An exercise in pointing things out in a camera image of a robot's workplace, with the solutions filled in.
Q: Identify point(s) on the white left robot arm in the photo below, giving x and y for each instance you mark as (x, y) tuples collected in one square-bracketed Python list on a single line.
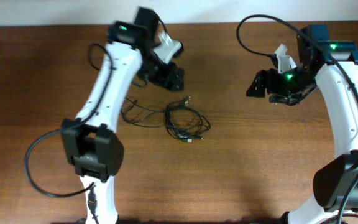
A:
[(91, 146)]

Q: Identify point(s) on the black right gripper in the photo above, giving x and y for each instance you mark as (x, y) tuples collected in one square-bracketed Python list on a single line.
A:
[(260, 78)]

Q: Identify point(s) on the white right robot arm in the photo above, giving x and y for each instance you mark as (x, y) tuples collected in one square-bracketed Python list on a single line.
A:
[(331, 67)]

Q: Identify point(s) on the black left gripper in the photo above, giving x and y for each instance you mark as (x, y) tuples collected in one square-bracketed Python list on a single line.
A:
[(169, 79)]

